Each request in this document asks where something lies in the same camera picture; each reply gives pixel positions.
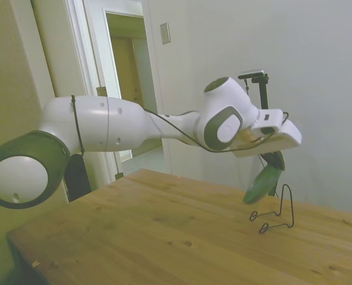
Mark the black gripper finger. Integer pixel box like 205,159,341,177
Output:
260,152,279,169
274,150,285,172

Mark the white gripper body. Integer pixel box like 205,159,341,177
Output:
231,121,303,159

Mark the green plate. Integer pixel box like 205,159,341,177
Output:
243,164,284,205

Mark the brown wooden door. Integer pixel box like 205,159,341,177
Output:
110,35,146,108

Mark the black box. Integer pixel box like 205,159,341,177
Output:
64,153,92,203

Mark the white door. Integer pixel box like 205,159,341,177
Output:
30,0,126,186

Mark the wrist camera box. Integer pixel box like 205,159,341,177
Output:
251,109,285,135

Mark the black wire plate stand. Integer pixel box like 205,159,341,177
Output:
249,183,296,235

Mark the grey bar camera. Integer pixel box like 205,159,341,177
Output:
237,68,267,80

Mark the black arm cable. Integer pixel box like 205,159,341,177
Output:
70,94,290,157

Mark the wall switch plate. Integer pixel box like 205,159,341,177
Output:
159,22,172,46

